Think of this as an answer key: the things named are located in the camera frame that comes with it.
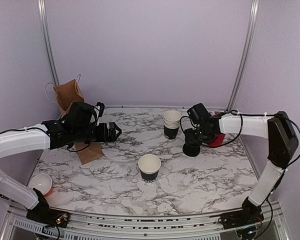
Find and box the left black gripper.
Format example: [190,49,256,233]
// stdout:
[73,121,122,143]

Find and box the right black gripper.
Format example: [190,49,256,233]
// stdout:
[184,125,212,146]

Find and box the single black paper cup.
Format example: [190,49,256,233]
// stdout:
[138,154,162,183]

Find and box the brown paper bag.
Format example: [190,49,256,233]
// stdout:
[53,79,107,165]

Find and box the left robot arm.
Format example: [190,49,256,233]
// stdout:
[0,102,122,226]

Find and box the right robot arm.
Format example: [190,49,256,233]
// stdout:
[182,103,300,229]

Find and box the red cylindrical container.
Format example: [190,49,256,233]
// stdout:
[207,112,227,148]

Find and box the stack of paper cups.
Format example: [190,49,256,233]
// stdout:
[163,110,182,140]

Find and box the orange white bowl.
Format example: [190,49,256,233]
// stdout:
[28,173,53,197]

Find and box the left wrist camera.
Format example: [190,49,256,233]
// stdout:
[94,101,105,125]

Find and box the front aluminium rail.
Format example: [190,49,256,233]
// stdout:
[0,201,291,240]

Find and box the right aluminium frame post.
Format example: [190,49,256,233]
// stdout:
[226,0,260,110]

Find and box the aluminium frame post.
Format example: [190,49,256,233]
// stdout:
[37,0,66,111]
[226,0,260,110]

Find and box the left aluminium frame post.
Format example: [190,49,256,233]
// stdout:
[37,0,66,111]

